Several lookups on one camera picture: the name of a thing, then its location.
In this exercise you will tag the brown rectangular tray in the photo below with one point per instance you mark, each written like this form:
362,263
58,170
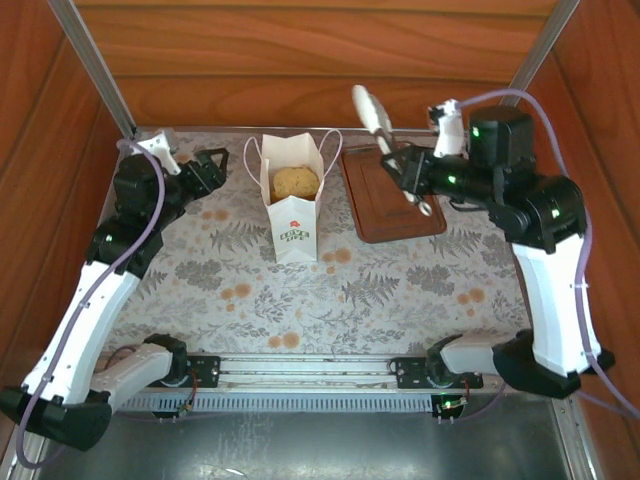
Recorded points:
380,205

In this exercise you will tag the grey metal sheet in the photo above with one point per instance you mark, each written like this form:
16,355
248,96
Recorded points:
300,445

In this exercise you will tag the right aluminium frame post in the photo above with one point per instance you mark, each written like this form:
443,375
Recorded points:
542,45

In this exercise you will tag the left small circuit board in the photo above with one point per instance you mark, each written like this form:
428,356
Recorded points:
185,409

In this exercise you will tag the aluminium front rail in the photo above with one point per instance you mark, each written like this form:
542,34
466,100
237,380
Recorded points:
305,367

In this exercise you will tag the small circuit board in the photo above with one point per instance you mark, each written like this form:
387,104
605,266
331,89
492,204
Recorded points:
450,404
185,409

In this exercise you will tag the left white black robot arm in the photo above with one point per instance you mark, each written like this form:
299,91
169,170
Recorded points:
85,320

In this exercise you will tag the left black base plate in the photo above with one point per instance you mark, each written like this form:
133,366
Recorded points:
205,370

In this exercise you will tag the white paper bag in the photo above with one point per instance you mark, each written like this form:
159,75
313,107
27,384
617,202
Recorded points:
295,240

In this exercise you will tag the floral tablecloth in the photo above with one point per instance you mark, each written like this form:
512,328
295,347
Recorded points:
310,300

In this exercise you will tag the aluminium frame post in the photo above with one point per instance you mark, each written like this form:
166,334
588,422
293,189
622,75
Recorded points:
92,62
542,45

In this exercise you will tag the right small circuit board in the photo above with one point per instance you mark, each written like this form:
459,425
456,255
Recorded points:
450,404

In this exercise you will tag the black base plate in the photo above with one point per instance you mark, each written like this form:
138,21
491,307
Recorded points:
205,370
410,372

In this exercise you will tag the left aluminium frame post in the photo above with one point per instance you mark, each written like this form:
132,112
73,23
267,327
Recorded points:
92,62

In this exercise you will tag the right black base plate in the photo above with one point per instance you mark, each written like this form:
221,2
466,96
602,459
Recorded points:
410,372

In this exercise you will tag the speckled brown fake bread slice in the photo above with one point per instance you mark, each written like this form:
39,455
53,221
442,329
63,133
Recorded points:
296,182

